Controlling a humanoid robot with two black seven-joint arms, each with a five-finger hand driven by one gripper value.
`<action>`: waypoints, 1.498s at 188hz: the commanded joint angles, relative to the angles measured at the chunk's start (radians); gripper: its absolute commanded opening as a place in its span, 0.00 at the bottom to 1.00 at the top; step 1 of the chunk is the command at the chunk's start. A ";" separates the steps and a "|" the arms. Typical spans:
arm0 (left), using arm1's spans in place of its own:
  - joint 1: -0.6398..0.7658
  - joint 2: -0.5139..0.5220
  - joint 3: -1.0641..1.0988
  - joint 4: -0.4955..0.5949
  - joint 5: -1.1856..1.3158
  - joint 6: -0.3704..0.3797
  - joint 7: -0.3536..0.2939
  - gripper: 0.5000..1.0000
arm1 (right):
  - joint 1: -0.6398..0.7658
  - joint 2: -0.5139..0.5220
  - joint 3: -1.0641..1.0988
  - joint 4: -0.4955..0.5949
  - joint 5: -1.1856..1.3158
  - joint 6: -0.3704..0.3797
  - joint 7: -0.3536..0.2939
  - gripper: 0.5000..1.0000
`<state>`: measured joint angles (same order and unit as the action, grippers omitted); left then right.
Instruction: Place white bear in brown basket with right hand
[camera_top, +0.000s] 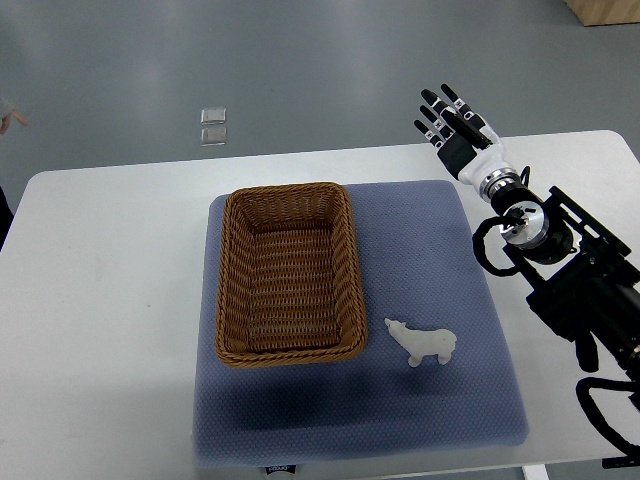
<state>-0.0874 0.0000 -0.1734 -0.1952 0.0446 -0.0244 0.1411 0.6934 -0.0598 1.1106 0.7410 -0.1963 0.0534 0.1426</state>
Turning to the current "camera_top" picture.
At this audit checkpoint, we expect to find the person's hand at edge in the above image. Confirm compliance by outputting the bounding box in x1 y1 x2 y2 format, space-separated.
0 110 29 135

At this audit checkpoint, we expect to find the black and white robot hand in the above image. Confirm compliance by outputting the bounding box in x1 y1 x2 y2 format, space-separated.
414 84 518 195

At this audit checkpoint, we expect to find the white bear figurine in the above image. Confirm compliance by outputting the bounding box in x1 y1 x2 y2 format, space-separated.
384 318 457 368

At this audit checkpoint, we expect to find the brown wicker basket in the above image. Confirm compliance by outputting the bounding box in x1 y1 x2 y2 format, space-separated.
215 182 368 368

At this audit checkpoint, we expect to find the blue-grey quilted mat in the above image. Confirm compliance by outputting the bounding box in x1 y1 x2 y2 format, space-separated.
192 180 528 469

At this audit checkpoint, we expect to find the wooden furniture corner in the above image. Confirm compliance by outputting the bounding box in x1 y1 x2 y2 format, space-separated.
565 0 639 27

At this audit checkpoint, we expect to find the upper metal floor plate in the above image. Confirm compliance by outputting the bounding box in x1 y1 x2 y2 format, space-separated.
201 107 226 125

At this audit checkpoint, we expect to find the metal floor plate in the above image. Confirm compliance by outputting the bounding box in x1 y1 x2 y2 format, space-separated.
201 107 226 125
201 126 227 146

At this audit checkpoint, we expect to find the lower metal floor plate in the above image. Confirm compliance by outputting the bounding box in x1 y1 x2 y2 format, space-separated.
201 126 227 146

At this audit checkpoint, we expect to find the black table control box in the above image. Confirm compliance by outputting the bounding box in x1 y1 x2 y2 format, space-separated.
601 456 640 469

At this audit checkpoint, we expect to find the black cable loop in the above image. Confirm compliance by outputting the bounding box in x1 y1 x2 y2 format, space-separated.
575 377 640 452

